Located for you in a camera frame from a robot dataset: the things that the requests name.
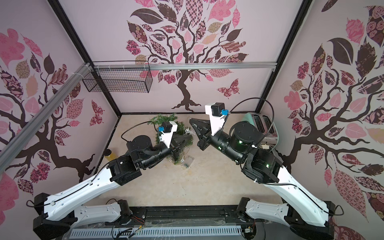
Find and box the small green christmas tree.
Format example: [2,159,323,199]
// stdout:
[150,113,194,165]

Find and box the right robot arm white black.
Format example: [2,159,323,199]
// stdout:
[190,119,336,240]

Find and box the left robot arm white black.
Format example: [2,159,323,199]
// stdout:
[33,133,192,240]

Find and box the clear plastic battery box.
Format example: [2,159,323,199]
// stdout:
[183,155,195,169]

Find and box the mint green toaster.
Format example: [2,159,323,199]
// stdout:
[242,113,279,151]

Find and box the yellow jar with black lid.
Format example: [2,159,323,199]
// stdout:
[103,149,117,161]

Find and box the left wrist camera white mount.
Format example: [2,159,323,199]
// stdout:
[159,121,178,148]

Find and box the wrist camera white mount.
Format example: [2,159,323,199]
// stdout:
[205,103,229,136]
[159,121,178,148]

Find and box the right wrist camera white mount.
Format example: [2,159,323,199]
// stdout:
[205,103,229,136]

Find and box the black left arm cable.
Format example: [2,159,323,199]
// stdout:
[120,120,160,142]

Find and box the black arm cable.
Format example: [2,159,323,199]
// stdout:
[229,97,275,136]
[120,120,160,142]

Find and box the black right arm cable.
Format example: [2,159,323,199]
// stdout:
[229,97,275,136]

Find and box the black base frame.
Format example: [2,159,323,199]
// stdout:
[61,205,299,240]

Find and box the back wall aluminium rail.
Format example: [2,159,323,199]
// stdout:
[94,62,277,71]

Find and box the wall aluminium rail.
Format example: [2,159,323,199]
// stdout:
[94,62,277,71]
[1,63,91,173]

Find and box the black wire basket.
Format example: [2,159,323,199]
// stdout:
[83,60,153,93]

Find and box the white slotted cable duct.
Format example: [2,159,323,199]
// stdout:
[63,226,243,240]

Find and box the left wall aluminium rail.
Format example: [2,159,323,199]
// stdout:
[1,63,91,173]

